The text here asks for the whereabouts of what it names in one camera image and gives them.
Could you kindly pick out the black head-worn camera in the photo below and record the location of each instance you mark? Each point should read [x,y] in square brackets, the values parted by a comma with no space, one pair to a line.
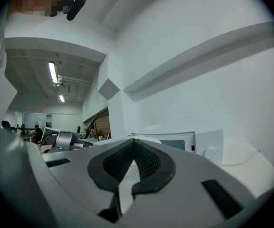
[76,7]

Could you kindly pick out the white microwave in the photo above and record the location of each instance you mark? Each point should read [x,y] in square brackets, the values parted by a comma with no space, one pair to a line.
[208,136]

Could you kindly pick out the white ceiling pipes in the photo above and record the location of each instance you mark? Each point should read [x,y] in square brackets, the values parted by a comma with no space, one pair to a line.
[73,80]

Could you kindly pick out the long ceiling light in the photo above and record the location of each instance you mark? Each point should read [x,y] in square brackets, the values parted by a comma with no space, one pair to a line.
[53,72]

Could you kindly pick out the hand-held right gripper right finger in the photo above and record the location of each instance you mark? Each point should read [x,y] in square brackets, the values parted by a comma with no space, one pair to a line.
[189,174]

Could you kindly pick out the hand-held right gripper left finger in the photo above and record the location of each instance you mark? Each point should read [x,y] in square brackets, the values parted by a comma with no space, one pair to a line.
[79,172]

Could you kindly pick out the black office chair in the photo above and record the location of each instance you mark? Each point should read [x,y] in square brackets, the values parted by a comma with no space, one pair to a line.
[5,124]

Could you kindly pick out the brick wall panel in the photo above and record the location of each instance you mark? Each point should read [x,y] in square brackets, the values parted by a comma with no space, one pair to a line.
[101,125]

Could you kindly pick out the short ceiling light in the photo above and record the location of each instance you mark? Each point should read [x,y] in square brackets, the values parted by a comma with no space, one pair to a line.
[61,98]

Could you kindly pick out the grey square wall panel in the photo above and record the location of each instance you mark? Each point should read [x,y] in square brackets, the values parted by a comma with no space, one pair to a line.
[109,89]

